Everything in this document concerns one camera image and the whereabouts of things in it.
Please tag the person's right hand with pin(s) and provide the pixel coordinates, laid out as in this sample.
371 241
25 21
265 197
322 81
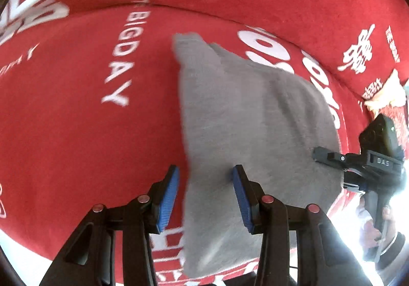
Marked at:
388 228

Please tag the beige patterned cloth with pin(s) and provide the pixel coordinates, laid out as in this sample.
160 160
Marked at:
388 91

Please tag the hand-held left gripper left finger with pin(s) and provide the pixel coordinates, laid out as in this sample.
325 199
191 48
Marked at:
167 199

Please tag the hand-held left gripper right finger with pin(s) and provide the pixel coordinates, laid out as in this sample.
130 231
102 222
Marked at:
242 199

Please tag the red printed sofa cover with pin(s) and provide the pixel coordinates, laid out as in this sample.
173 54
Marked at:
80 145

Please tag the grey knitted sweater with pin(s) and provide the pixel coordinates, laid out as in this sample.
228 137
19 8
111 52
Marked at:
239 113

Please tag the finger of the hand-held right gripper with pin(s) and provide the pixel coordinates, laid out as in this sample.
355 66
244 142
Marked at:
338 159
354 182

